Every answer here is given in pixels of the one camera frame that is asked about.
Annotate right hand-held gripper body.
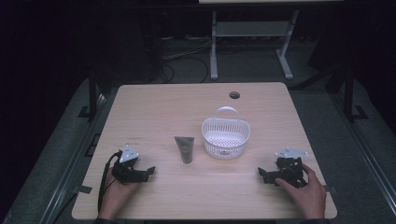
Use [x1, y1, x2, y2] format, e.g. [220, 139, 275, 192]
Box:
[269, 147, 310, 189]

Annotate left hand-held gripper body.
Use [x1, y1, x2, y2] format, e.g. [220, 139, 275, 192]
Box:
[111, 144, 148, 185]

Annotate grey squeeze tube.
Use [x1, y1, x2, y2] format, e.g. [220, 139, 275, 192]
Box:
[174, 135, 195, 165]

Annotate white plastic basket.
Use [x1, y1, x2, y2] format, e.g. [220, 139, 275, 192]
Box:
[201, 105, 252, 161]

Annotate person's left hand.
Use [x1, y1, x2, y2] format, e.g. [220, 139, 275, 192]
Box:
[98, 167, 142, 220]

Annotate person's right hand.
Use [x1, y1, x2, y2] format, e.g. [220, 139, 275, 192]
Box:
[275, 163, 328, 220]

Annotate black metal stand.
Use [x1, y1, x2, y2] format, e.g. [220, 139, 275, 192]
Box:
[78, 66, 104, 120]
[342, 66, 370, 123]

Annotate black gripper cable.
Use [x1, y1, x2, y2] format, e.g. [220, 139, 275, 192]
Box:
[97, 150, 124, 215]

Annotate floor cables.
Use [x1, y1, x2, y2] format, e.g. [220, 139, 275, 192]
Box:
[155, 35, 216, 84]

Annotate white metal table frame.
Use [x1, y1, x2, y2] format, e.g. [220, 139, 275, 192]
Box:
[209, 8, 301, 81]

